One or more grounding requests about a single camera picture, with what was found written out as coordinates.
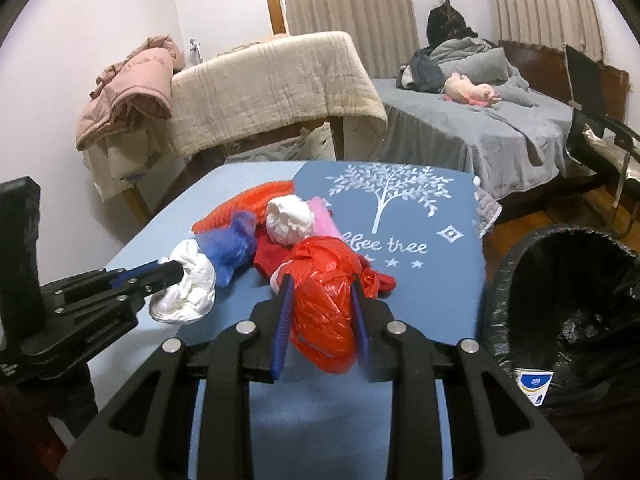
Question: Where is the pink padded jacket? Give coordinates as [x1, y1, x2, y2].
[76, 35, 186, 151]

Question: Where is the beige curtain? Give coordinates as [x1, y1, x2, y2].
[284, 0, 419, 79]
[495, 0, 605, 62]

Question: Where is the white crumpled paper ball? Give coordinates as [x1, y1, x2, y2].
[266, 194, 314, 246]

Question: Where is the black office chair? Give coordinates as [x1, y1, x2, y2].
[563, 44, 639, 240]

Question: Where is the black coat stand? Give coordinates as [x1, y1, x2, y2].
[426, 0, 478, 50]

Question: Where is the grey cushion under rack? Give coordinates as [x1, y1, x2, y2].
[226, 124, 335, 164]

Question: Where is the black lined trash bin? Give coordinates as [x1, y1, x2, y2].
[477, 224, 639, 479]

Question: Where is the wooden drying rack frame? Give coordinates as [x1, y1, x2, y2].
[122, 117, 345, 226]

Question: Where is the grey pillow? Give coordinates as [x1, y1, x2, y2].
[439, 48, 510, 84]

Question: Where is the beige quilted blanket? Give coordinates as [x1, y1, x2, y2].
[164, 32, 387, 160]

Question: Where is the right beige curtain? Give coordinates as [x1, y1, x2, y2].
[495, 0, 605, 62]

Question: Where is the beige cloth under jacket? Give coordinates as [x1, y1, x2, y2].
[82, 129, 170, 202]

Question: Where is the white plastic bag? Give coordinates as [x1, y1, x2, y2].
[149, 238, 217, 325]

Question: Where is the grey sheeted bed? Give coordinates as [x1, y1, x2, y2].
[373, 79, 590, 198]

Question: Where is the red plastic bag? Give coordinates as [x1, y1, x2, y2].
[270, 236, 397, 374]

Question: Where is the dark clothes pile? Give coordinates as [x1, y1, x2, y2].
[396, 49, 446, 93]

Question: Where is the blue plastic bag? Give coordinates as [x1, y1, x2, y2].
[195, 210, 257, 287]

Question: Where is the pink plush toy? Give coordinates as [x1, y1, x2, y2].
[444, 72, 501, 107]

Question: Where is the orange foam net sleeve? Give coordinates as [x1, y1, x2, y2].
[191, 180, 295, 234]

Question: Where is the left beige curtain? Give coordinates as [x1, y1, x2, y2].
[284, 0, 419, 79]

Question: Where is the dark wooden headboard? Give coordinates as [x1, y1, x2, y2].
[498, 40, 630, 122]

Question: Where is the red cloth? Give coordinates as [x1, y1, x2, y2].
[253, 224, 291, 280]

